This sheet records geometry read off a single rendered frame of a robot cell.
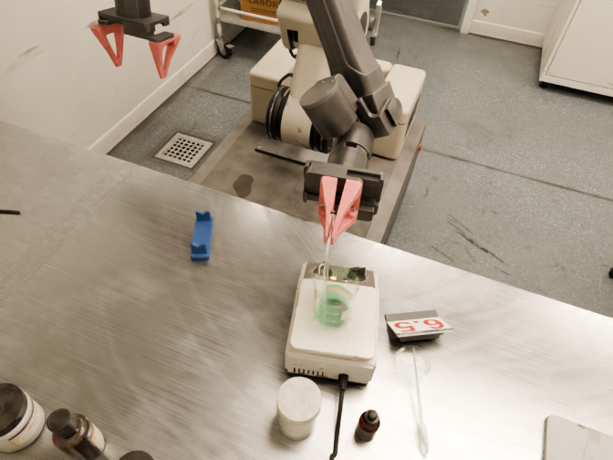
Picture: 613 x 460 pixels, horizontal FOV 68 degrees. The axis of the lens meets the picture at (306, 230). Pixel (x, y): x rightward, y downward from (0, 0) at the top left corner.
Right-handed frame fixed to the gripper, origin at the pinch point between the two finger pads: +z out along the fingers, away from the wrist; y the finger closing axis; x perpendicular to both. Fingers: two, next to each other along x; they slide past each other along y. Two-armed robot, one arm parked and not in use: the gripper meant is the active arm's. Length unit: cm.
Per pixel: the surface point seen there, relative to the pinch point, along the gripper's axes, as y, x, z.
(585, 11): 94, 53, -227
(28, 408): -34.7, 20.8, 21.1
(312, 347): -0.1, 17.3, 5.7
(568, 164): 97, 100, -162
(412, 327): 14.4, 23.6, -4.8
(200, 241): -25.4, 24.8, -14.2
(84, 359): -34.3, 26.0, 11.4
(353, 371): 6.1, 21.4, 5.9
